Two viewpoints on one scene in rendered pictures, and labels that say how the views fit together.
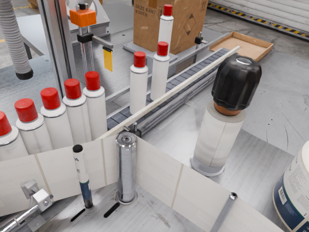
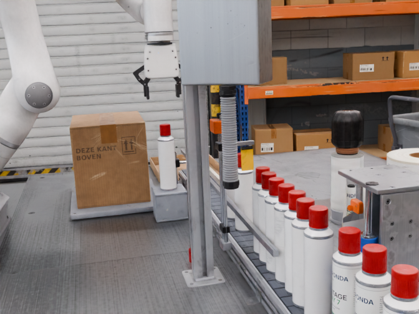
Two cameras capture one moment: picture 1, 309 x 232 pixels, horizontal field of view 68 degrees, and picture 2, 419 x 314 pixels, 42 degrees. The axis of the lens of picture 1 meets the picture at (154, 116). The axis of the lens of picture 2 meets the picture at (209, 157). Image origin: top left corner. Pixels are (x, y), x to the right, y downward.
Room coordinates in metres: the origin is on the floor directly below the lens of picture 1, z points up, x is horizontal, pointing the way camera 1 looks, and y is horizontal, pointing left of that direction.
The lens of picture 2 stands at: (-0.26, 1.12, 1.38)
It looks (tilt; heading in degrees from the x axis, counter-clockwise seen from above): 13 degrees down; 312
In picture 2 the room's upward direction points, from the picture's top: 3 degrees counter-clockwise
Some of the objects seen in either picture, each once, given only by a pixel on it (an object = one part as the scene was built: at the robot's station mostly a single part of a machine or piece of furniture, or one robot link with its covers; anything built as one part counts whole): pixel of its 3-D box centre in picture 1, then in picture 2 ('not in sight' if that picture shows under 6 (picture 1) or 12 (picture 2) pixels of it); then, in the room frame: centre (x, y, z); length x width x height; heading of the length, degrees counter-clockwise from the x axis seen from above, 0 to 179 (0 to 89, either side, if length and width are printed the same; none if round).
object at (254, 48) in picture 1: (242, 46); (184, 166); (1.31, -0.46, 0.85); 0.30 x 0.26 x 0.04; 144
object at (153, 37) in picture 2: not in sight; (158, 37); (0.94, -0.01, 1.38); 0.09 x 0.08 x 0.03; 54
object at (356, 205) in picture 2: not in sight; (355, 206); (0.16, 0.29, 1.08); 0.03 x 0.02 x 0.02; 144
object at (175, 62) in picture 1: (164, 68); (213, 185); (0.76, -0.02, 0.96); 1.07 x 0.01 x 0.01; 144
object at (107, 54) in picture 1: (107, 59); (247, 158); (0.52, 0.13, 1.09); 0.03 x 0.01 x 0.06; 54
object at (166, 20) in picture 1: (165, 32); (166, 157); (0.94, -0.01, 1.02); 0.05 x 0.05 x 0.20
